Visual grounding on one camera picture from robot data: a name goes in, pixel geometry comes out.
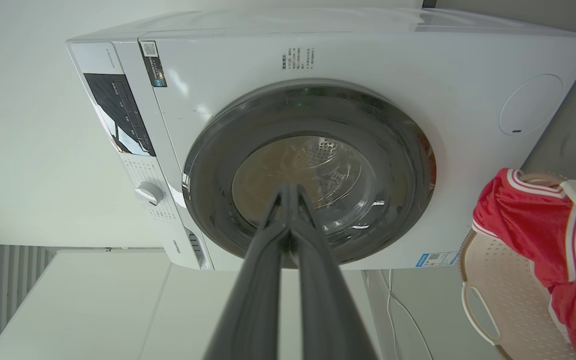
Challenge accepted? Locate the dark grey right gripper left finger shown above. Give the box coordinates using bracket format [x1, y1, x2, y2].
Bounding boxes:
[203, 185, 291, 360]

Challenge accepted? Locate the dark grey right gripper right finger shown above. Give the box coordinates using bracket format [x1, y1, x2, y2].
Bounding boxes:
[288, 184, 379, 360]

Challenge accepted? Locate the silver washing machine control knob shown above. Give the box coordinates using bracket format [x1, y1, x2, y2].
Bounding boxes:
[135, 182, 165, 206]

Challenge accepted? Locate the round dark washing machine door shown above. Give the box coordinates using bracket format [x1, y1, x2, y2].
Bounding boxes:
[182, 84, 437, 266]

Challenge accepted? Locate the white front-load washing machine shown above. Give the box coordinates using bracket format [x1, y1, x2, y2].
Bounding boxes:
[66, 7, 576, 271]

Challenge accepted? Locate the white cabinet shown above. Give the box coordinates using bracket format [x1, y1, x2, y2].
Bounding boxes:
[0, 248, 384, 360]

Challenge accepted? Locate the beige perforated laundry basket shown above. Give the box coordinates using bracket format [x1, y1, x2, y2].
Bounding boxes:
[459, 172, 576, 360]

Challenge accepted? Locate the red white-striped garment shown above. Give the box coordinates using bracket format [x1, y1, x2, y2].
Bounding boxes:
[472, 168, 576, 357]

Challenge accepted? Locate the white power cable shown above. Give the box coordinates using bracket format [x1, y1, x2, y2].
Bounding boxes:
[379, 269, 435, 360]

